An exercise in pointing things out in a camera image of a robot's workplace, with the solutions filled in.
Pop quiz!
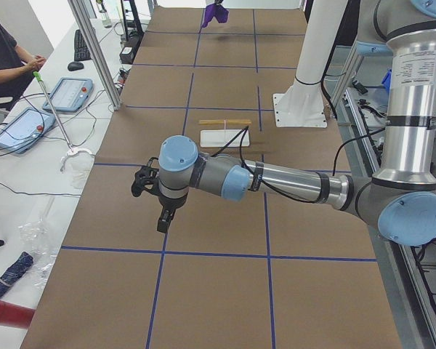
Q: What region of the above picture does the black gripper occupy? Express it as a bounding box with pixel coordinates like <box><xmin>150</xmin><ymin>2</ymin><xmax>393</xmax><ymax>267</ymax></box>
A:
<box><xmin>131</xmin><ymin>157</ymin><xmax>160</xmax><ymax>197</ymax></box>

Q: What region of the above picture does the purple towel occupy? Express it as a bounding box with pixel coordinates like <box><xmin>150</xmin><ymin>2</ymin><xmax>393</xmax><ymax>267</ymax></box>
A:
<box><xmin>201</xmin><ymin>1</ymin><xmax>229</xmax><ymax>28</ymax></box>

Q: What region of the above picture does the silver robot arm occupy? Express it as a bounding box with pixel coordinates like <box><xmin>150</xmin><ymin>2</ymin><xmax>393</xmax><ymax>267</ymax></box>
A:
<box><xmin>131</xmin><ymin>1</ymin><xmax>436</xmax><ymax>246</ymax></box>

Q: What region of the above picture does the white towel rack base tray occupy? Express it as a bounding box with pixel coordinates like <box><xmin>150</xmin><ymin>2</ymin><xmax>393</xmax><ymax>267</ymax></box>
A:
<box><xmin>200</xmin><ymin>129</ymin><xmax>250</xmax><ymax>148</ymax></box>

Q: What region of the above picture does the wooden rack rod left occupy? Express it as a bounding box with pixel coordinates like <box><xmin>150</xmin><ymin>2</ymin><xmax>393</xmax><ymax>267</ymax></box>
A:
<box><xmin>198</xmin><ymin>119</ymin><xmax>251</xmax><ymax>125</ymax></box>

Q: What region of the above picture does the teach pendant far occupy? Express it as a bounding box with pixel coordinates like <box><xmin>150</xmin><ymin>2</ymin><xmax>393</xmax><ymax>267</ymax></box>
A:
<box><xmin>49</xmin><ymin>77</ymin><xmax>94</xmax><ymax>113</ymax></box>

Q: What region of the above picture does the teach pendant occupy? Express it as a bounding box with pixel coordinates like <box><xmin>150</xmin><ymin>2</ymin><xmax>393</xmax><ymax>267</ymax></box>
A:
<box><xmin>49</xmin><ymin>77</ymin><xmax>94</xmax><ymax>113</ymax></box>
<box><xmin>0</xmin><ymin>108</ymin><xmax>55</xmax><ymax>153</ymax></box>

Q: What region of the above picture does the crumpled clear plastic bag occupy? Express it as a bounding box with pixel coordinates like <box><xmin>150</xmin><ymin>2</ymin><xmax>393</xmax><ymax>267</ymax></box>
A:
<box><xmin>18</xmin><ymin>215</ymin><xmax>59</xmax><ymax>290</ymax></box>

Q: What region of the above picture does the black computer box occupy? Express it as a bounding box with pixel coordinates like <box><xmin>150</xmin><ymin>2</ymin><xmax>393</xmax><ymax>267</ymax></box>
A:
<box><xmin>119</xmin><ymin>36</ymin><xmax>141</xmax><ymax>65</ymax></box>

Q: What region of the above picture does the teach pendant near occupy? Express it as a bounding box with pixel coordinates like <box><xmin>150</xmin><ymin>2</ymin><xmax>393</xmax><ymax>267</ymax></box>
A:
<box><xmin>0</xmin><ymin>108</ymin><xmax>55</xmax><ymax>153</ymax></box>

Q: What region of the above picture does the black computer mouse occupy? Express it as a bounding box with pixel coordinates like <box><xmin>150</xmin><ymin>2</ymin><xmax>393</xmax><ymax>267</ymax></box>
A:
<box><xmin>67</xmin><ymin>61</ymin><xmax>84</xmax><ymax>71</ymax></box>

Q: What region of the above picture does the black keyboard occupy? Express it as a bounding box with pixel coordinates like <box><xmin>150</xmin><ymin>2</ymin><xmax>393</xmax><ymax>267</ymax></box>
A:
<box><xmin>73</xmin><ymin>29</ymin><xmax>91</xmax><ymax>62</ymax></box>

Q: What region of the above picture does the reacher grabber tool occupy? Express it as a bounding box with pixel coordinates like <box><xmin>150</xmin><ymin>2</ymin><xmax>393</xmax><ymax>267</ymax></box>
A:
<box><xmin>33</xmin><ymin>71</ymin><xmax>95</xmax><ymax>172</ymax></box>

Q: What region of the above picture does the folded dark umbrella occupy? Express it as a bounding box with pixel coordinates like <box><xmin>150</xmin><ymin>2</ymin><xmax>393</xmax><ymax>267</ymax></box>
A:
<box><xmin>0</xmin><ymin>252</ymin><xmax>33</xmax><ymax>299</ymax></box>

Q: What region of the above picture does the seated person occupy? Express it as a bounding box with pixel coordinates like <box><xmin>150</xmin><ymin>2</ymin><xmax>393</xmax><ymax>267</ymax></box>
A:
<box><xmin>0</xmin><ymin>23</ymin><xmax>47</xmax><ymax>111</ymax></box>

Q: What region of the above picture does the red cylinder bottle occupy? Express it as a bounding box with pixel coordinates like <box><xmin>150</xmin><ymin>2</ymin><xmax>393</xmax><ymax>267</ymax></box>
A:
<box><xmin>0</xmin><ymin>300</ymin><xmax>35</xmax><ymax>329</ymax></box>

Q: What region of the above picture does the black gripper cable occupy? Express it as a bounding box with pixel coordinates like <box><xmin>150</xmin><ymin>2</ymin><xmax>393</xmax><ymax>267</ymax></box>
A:
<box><xmin>212</xmin><ymin>125</ymin><xmax>386</xmax><ymax>204</ymax></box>

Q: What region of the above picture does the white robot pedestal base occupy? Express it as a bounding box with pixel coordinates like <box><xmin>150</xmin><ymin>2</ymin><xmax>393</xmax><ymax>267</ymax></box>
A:
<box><xmin>273</xmin><ymin>0</ymin><xmax>348</xmax><ymax>128</ymax></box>

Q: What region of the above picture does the aluminium frame post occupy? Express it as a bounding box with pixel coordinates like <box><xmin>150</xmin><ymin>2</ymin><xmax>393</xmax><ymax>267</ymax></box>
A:
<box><xmin>68</xmin><ymin>0</ymin><xmax>121</xmax><ymax>111</ymax></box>

